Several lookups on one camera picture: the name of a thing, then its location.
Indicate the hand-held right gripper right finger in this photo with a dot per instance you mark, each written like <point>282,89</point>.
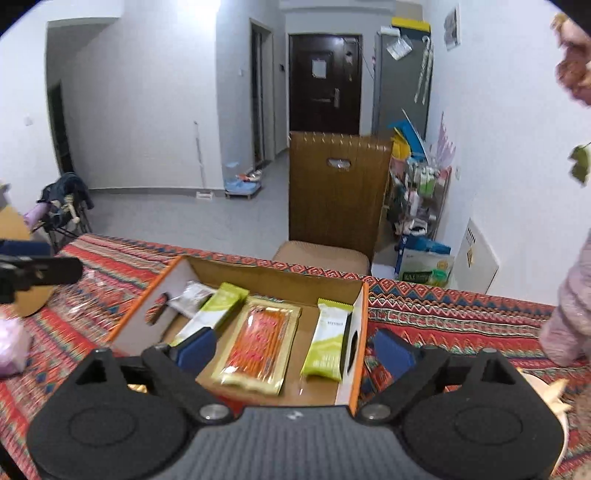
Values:
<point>392,350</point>

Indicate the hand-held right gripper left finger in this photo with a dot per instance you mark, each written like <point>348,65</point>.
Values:
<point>196,348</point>

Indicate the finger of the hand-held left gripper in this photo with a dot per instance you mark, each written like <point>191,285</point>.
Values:
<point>46,272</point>
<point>23,248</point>

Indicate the green snack packet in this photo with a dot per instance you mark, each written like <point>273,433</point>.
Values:
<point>217,304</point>
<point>325,346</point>

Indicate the silver clear snack packet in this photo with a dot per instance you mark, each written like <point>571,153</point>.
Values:
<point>194,295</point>

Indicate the orange striped snack packet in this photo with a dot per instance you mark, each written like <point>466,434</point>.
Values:
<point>258,346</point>

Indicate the orange and white cardboard box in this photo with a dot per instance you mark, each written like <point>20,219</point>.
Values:
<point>304,353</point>

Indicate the clear plastic bag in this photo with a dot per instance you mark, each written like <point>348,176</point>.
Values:
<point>92,300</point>

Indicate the folding stroller with dark clothes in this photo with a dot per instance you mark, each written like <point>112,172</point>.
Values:
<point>69,189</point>

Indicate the purple tissue pack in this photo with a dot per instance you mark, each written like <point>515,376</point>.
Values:
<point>11,346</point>

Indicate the red patterned tablecloth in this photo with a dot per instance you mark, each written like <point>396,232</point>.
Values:
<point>461,300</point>

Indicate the blue and white carton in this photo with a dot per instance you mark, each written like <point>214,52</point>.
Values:
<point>425,270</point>

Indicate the white flat board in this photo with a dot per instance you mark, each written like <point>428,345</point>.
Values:
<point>475,258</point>

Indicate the brown wooden chair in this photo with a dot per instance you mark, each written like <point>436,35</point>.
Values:
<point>337,207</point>

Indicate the cluttered metal storage rack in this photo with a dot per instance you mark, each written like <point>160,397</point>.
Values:
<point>415,194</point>

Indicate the beige paper piece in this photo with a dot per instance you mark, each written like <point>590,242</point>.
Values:
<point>551,392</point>

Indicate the blue pet tray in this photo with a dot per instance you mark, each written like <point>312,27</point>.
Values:
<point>242,187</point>

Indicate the pink plush toy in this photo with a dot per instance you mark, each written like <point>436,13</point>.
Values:
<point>570,314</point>

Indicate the white mop stick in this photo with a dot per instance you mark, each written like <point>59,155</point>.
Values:
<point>201,157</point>

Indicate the blue folder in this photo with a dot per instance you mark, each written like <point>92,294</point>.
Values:
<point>406,131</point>

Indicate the grey refrigerator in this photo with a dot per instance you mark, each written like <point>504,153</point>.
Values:
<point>397,92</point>

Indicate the dark brown entrance door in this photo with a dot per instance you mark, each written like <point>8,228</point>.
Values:
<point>323,101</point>

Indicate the green artificial leaf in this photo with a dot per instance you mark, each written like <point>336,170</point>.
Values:
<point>581,161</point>

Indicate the white paper on door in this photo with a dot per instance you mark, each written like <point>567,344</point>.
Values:
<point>319,68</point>

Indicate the yellow and black box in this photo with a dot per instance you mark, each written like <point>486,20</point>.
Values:
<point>411,24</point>

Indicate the dried flower bunch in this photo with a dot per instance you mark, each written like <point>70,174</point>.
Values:
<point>572,69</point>

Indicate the wall poster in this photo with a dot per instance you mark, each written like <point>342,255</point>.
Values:
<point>452,27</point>

